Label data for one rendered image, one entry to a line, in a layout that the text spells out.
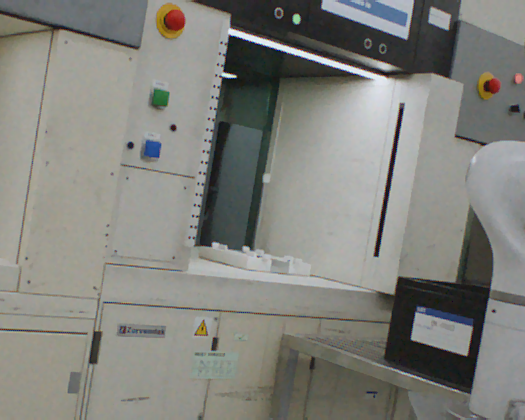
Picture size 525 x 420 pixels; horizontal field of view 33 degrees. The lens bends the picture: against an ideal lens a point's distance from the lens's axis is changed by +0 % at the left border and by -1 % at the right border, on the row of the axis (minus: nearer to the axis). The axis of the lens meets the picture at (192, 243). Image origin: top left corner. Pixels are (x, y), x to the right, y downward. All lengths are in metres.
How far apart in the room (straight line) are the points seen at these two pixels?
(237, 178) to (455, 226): 0.77
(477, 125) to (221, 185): 0.89
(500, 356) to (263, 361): 0.74
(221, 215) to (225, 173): 0.14
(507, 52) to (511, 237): 1.17
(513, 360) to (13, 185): 0.93
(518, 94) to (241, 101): 0.74
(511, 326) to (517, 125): 1.23
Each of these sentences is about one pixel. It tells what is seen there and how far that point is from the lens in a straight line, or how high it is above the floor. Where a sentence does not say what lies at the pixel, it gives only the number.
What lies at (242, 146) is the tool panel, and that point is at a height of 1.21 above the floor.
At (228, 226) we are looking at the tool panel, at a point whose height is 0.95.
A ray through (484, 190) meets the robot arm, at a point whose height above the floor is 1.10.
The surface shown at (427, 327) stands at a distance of 1.75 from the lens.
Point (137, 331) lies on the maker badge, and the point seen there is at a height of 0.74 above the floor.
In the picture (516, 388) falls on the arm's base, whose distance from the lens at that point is 1.34.
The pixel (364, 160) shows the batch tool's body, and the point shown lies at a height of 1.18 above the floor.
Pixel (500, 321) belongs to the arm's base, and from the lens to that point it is 1.35.
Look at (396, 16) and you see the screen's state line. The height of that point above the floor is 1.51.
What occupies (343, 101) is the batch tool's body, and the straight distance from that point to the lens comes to 2.34.
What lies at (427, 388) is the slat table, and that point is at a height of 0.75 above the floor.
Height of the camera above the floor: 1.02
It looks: 3 degrees down
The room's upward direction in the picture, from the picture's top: 9 degrees clockwise
